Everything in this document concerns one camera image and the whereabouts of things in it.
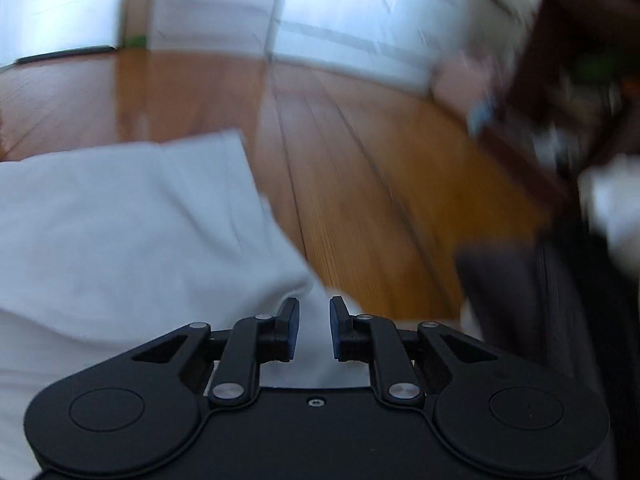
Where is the white sweatshirt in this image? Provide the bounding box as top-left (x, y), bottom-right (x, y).
top-left (0, 130), bottom-right (368, 480)

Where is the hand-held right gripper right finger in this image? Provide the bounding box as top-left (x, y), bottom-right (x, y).
top-left (328, 296), bottom-right (501, 408)

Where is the white cloth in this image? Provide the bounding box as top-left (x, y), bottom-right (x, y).
top-left (577, 152), bottom-right (640, 266)

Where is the white cabinet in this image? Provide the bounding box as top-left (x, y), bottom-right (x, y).
top-left (0, 0), bottom-right (123, 67)

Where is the dark brown wooden furniture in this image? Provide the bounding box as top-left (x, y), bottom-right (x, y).
top-left (475, 0), bottom-right (640, 211)

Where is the blue and white small object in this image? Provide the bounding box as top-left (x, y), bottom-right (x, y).
top-left (467, 92), bottom-right (499, 134)

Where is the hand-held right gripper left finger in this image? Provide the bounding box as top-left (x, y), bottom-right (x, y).
top-left (131, 297), bottom-right (301, 408)

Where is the pale pink cloth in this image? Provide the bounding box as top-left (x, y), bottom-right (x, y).
top-left (432, 52), bottom-right (501, 111)

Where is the pale wooden wardrobe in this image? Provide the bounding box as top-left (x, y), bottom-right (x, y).
top-left (120, 0), bottom-right (281, 57)

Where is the white panelled door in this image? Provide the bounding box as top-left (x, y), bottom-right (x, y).
top-left (270, 0), bottom-right (501, 97)

